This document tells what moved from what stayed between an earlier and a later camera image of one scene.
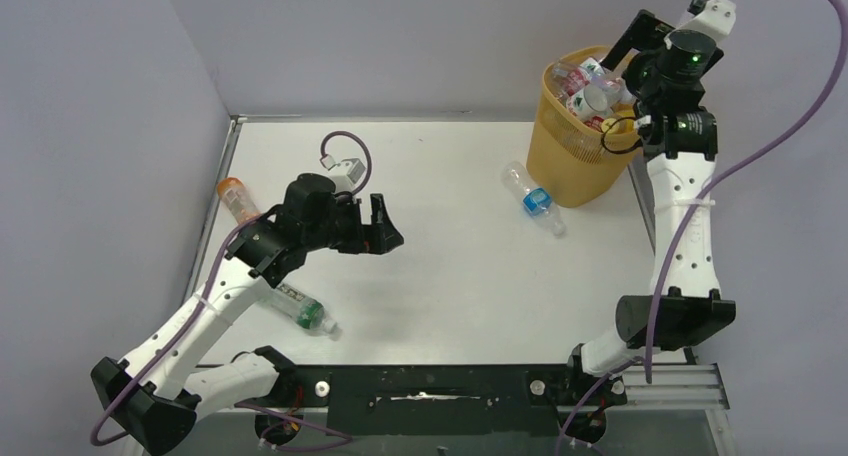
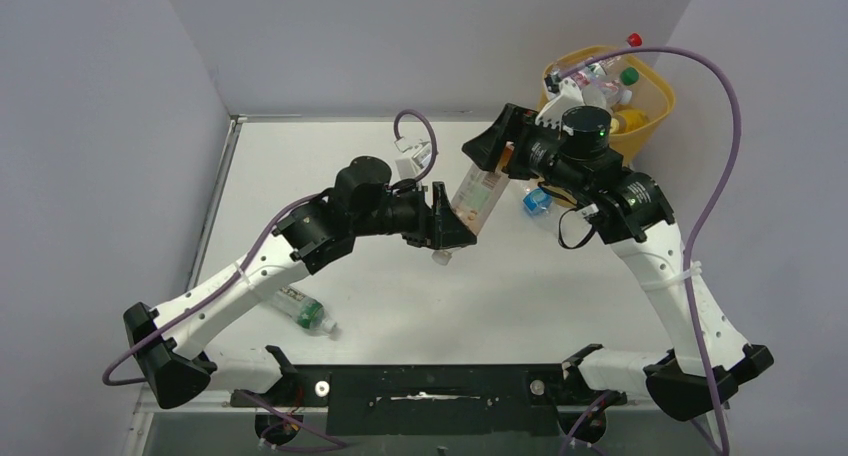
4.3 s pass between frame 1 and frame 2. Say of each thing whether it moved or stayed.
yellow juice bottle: stayed
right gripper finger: moved
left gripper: moved
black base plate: stayed
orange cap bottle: moved
